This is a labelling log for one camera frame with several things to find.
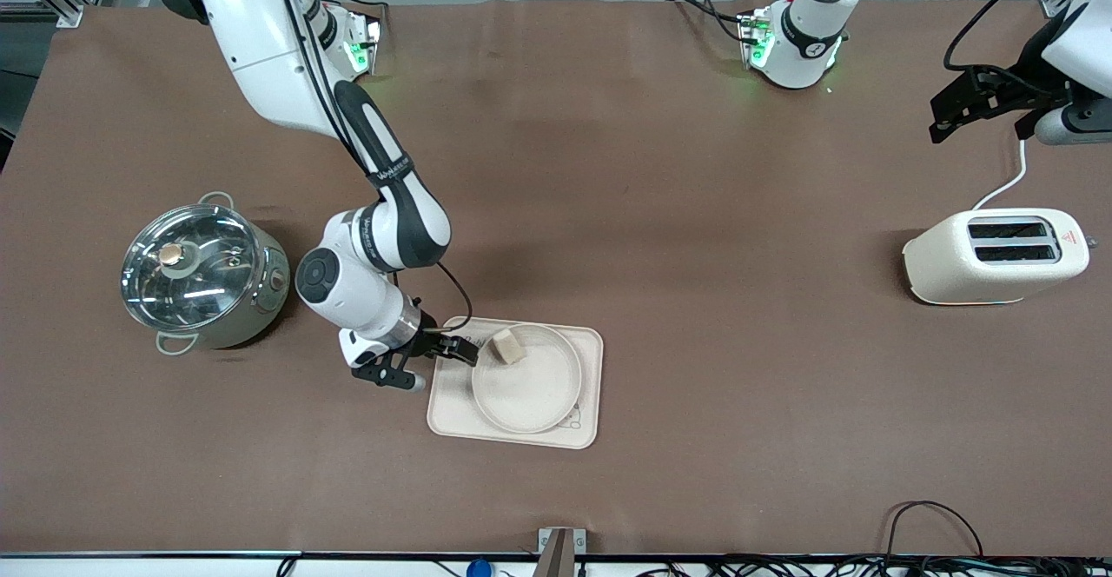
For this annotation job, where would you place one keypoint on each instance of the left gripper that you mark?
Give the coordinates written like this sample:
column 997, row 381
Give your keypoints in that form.
column 1022, row 97

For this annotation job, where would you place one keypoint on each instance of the glass pot lid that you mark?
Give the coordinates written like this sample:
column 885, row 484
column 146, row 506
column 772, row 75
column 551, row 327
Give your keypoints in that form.
column 187, row 268

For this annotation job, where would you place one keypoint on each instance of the cream two-slot toaster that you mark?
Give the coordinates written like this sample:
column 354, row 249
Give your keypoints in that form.
column 973, row 277

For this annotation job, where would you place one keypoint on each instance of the round beige plate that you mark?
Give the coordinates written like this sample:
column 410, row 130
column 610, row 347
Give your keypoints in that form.
column 530, row 394

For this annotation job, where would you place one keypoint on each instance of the steel electric cooking pot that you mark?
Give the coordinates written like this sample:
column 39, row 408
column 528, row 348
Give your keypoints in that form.
column 252, row 312

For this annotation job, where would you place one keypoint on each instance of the beige rabbit print tray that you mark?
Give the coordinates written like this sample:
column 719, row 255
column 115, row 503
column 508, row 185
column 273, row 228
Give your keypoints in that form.
column 452, row 407

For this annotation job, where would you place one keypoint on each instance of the brown table cover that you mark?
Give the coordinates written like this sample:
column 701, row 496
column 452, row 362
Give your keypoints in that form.
column 695, row 212

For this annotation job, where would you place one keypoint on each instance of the arm base box green light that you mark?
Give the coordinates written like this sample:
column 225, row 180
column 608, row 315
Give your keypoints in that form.
column 365, row 43
column 754, row 38

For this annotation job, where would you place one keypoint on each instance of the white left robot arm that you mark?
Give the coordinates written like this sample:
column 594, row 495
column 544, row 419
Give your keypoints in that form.
column 804, row 38

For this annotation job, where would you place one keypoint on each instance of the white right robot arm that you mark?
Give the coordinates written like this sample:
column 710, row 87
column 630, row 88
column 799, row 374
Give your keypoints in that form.
column 261, row 38

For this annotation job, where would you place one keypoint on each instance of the blue round cap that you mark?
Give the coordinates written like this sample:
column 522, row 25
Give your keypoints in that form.
column 479, row 569

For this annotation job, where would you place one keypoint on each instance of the small beige bun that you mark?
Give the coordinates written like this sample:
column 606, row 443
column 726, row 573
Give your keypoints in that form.
column 506, row 348

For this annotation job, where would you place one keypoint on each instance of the grey metal camera bracket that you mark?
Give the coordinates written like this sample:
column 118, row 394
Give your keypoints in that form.
column 560, row 551

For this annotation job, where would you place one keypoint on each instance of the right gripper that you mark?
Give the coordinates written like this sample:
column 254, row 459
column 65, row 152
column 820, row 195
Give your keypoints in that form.
column 427, row 339

